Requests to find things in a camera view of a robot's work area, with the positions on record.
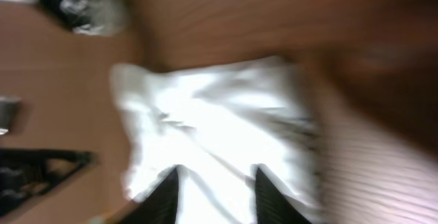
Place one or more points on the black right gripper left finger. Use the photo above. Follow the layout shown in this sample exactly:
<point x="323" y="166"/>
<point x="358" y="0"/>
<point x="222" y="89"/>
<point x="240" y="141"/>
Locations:
<point x="161" y="206"/>

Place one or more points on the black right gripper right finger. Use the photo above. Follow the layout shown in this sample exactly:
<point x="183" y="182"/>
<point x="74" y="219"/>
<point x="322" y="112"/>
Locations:
<point x="271" y="206"/>

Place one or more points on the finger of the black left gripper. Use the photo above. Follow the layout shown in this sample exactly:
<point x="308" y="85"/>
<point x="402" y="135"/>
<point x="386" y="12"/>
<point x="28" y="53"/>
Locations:
<point x="28" y="173"/>

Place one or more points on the white printed t-shirt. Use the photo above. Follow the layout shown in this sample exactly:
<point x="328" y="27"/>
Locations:
<point x="219" y="124"/>

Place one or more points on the white black-print garment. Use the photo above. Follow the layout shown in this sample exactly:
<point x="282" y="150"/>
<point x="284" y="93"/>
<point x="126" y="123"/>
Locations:
<point x="82" y="16"/>

